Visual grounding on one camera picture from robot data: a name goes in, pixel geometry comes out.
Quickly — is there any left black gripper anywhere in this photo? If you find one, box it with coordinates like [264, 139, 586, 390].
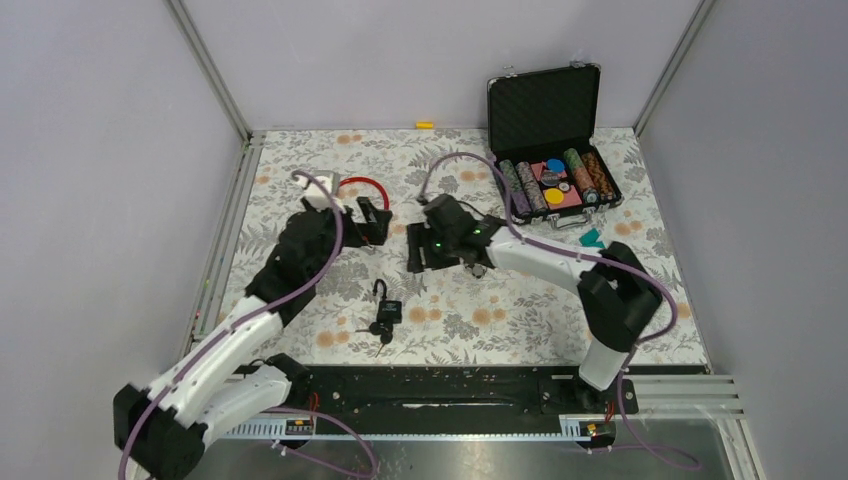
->
[303, 195, 391, 282]

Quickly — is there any red cable lock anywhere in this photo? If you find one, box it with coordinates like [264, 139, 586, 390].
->
[335, 176, 391, 210]

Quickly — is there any black padlock with keys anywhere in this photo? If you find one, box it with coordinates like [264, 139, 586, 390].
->
[356, 278, 403, 357]

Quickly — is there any brass padlock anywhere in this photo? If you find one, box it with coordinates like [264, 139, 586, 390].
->
[464, 264, 487, 279]

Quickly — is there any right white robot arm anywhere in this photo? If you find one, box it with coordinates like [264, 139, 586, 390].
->
[407, 194, 663, 412]

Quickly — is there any yellow poker chip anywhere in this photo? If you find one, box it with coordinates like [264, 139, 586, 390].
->
[543, 188, 565, 208]

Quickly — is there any blue poker chip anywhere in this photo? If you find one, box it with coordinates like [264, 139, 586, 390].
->
[546, 158, 566, 174]

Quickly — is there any teal block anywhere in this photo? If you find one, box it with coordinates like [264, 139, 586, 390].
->
[579, 228, 605, 249]

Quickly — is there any black poker chip case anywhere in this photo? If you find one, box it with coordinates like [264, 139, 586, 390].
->
[487, 63, 623, 228]

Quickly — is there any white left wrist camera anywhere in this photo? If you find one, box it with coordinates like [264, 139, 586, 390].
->
[297, 171, 342, 211]

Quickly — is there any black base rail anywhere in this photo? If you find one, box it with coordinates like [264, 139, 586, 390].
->
[246, 362, 641, 439]

